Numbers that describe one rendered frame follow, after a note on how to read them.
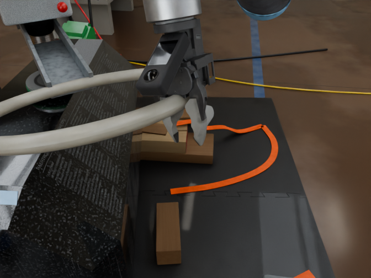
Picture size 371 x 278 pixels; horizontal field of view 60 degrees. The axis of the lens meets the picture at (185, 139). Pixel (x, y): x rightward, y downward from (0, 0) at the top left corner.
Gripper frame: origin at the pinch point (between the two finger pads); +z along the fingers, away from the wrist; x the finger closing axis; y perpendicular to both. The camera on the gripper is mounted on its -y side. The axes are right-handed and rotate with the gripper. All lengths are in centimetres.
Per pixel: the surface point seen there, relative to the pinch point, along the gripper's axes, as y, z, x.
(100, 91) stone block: 52, 8, 80
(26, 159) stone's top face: 2, 14, 62
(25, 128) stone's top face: 11, 9, 75
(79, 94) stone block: 39, 6, 77
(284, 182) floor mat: 132, 91, 24
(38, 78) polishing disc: 31, -3, 89
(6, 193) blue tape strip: -9, 19, 57
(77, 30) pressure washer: 143, -14, 195
